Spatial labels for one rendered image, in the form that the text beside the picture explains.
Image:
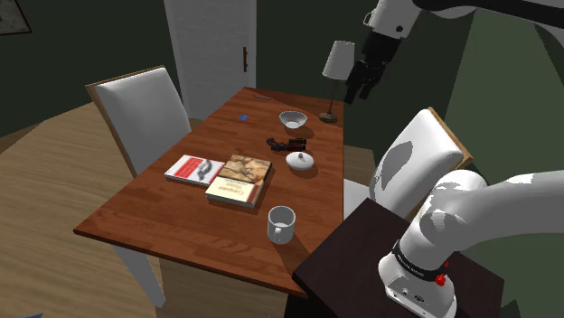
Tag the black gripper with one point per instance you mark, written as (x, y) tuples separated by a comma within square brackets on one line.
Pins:
[(378, 48)]

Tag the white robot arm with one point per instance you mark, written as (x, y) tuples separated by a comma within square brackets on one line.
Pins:
[(476, 207)]

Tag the table lamp with white shade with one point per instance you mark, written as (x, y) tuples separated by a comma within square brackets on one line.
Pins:
[(337, 66)]

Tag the white bowl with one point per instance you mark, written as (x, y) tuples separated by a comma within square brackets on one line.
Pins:
[(293, 119)]

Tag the white padded wooden chair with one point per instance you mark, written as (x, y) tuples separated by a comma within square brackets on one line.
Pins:
[(145, 114), (409, 167)]

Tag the white round lidded dish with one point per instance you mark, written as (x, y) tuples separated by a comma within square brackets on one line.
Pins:
[(300, 161)]

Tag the thin dark pen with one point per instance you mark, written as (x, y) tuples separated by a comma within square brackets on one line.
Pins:
[(262, 96)]

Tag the brown and cream book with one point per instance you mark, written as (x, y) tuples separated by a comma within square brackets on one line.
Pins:
[(240, 180)]

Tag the white door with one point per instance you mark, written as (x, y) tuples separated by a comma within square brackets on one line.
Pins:
[(211, 48)]

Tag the white mug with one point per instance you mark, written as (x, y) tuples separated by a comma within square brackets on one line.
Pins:
[(280, 224)]

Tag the dark robot stand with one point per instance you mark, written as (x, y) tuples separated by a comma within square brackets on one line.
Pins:
[(361, 268)]

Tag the red and white book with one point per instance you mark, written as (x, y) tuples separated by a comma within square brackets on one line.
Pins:
[(194, 169)]

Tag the brown wooden table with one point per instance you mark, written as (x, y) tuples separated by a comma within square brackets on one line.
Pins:
[(176, 216)]

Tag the framed wall picture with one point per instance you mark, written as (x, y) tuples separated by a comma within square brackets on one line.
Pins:
[(12, 15)]

